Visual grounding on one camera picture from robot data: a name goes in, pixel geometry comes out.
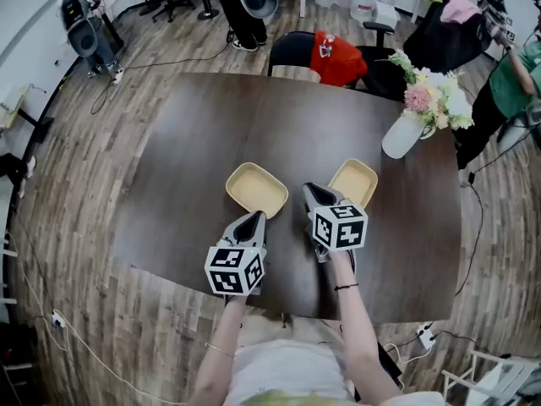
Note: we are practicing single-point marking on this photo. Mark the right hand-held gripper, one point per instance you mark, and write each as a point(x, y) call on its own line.
point(338, 228)

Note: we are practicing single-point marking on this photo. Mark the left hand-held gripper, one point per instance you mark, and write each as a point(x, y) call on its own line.
point(230, 269)

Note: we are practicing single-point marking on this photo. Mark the person's left forearm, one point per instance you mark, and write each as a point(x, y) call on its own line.
point(220, 345)

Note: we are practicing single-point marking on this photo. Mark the person's right forearm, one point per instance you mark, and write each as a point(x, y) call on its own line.
point(359, 332)

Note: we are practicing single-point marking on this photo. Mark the black wrist band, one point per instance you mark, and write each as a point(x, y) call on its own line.
point(346, 286)

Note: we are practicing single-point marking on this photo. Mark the person's beige trousers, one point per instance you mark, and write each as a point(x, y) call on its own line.
point(270, 328)

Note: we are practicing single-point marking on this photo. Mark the white ceramic vase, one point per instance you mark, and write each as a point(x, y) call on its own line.
point(401, 135)

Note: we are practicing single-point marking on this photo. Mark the person's white shirt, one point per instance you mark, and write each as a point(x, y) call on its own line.
point(287, 374)

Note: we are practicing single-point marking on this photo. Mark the white power strip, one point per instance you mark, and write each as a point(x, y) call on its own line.
point(426, 336)
point(58, 319)

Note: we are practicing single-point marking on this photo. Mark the black battery box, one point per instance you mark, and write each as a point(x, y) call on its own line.
point(391, 366)

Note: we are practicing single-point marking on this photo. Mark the pastel flower bouquet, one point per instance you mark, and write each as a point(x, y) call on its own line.
point(439, 95)

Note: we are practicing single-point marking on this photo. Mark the white metal rack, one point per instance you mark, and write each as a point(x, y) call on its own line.
point(477, 379)

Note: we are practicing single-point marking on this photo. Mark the white cardboard box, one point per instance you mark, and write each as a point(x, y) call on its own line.
point(386, 13)

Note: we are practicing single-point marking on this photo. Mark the small yellow side desk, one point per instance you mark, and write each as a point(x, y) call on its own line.
point(12, 104)

